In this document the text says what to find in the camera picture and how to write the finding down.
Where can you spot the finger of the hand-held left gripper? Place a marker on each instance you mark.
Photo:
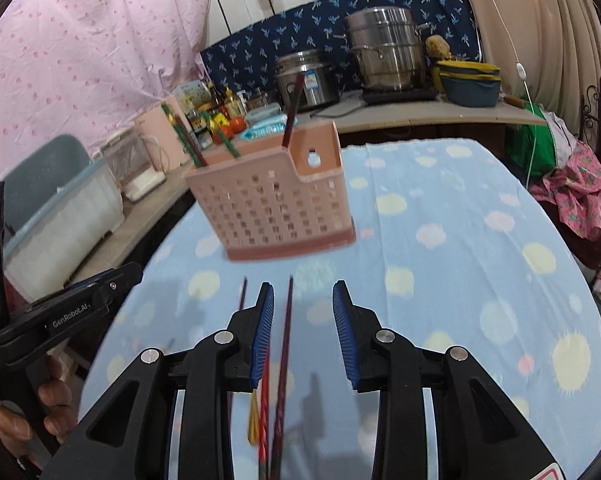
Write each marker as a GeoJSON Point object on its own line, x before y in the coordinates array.
{"type": "Point", "coordinates": [120, 277]}

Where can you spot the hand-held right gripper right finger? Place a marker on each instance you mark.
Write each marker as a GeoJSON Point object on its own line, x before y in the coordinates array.
{"type": "Point", "coordinates": [343, 335]}

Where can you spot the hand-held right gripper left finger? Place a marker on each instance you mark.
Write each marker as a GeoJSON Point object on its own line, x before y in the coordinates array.
{"type": "Point", "coordinates": [260, 340]}

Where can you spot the maroon chopstick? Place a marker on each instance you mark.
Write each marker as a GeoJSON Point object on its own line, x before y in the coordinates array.
{"type": "Point", "coordinates": [186, 135]}
{"type": "Point", "coordinates": [285, 350]}
{"type": "Point", "coordinates": [242, 294]}
{"type": "Point", "coordinates": [293, 110]}

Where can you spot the red chopstick dark band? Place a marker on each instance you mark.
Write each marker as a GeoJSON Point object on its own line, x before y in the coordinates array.
{"type": "Point", "coordinates": [264, 410]}

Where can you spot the gold flower-shaped spoon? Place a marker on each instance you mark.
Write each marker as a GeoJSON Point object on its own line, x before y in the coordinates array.
{"type": "Point", "coordinates": [253, 422]}

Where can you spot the pink perforated utensil basket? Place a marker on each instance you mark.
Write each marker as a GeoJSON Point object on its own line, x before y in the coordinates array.
{"type": "Point", "coordinates": [260, 200]}

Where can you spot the person's left hand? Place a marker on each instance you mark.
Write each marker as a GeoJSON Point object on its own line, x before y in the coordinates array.
{"type": "Point", "coordinates": [58, 400]}

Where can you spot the clear storage bin blue lid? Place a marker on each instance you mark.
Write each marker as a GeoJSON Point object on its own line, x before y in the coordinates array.
{"type": "Point", "coordinates": [60, 225]}

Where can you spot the white countertop appliance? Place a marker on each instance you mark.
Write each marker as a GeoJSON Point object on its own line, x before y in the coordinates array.
{"type": "Point", "coordinates": [130, 170]}

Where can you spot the light blue spotted tablecloth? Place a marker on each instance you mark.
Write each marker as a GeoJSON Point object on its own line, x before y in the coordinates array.
{"type": "Point", "coordinates": [455, 260]}

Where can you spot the pink box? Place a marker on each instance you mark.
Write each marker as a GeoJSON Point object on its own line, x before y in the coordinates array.
{"type": "Point", "coordinates": [150, 130]}

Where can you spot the red tomato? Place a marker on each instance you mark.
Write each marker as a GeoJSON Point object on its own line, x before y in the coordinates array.
{"type": "Point", "coordinates": [236, 124]}

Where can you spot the cluster of condiment bottles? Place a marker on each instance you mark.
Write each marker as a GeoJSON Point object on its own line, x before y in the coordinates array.
{"type": "Point", "coordinates": [230, 102]}

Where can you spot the blue plastic packet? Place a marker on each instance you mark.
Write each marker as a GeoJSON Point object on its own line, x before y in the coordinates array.
{"type": "Point", "coordinates": [263, 126]}

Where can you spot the pink floral sheet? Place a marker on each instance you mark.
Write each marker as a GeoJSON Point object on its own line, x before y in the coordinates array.
{"type": "Point", "coordinates": [80, 60]}

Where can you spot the black induction cooker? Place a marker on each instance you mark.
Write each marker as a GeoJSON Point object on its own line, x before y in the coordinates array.
{"type": "Point", "coordinates": [400, 96]}

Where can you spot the steel rice cooker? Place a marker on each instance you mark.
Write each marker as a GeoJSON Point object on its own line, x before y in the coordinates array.
{"type": "Point", "coordinates": [315, 85]}

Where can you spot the green bag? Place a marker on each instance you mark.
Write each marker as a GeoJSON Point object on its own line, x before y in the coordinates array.
{"type": "Point", "coordinates": [518, 150]}

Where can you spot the navy floral cloth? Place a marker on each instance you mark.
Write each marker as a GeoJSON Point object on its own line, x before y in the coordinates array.
{"type": "Point", "coordinates": [260, 45]}

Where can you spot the blue casserole dish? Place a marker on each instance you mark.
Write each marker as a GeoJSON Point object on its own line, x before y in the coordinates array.
{"type": "Point", "coordinates": [470, 92]}

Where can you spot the pink floral garment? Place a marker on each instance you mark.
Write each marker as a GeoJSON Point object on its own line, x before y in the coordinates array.
{"type": "Point", "coordinates": [580, 195]}

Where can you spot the stainless steel steamer pot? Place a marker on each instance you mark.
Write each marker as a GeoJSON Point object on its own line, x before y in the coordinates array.
{"type": "Point", "coordinates": [385, 50]}

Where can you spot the yellow-rimmed dark bowl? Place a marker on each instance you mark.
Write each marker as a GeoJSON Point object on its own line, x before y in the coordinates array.
{"type": "Point", "coordinates": [468, 69]}

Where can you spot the brown loofah sponge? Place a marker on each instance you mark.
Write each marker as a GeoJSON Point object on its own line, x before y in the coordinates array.
{"type": "Point", "coordinates": [436, 46]}

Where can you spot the beige curtain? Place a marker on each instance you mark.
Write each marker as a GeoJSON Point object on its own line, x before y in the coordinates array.
{"type": "Point", "coordinates": [555, 25]}

